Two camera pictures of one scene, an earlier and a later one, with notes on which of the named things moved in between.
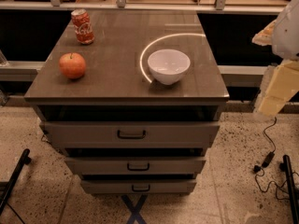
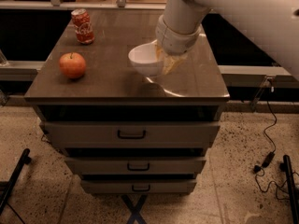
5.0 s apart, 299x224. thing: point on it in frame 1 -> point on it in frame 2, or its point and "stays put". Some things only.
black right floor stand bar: (286, 166) stays put
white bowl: (168, 65) -> (144, 58)
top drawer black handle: (131, 137) stays put
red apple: (72, 64) stays put
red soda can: (82, 27) stays put
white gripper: (286, 36) -> (175, 41)
